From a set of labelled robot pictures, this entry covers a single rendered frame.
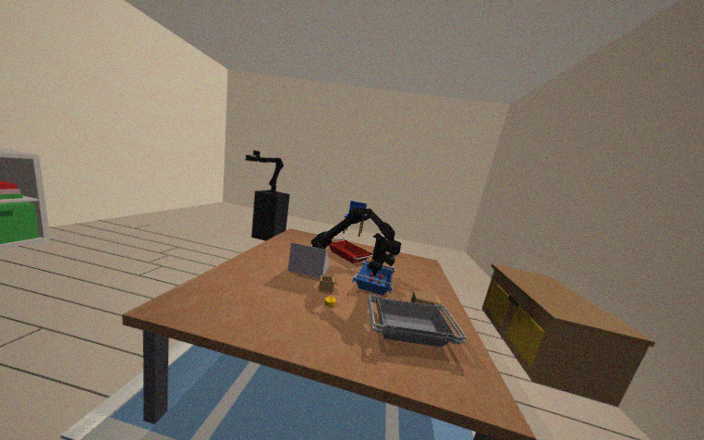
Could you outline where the small tan open box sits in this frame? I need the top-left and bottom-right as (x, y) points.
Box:
(319, 275), (334, 292)

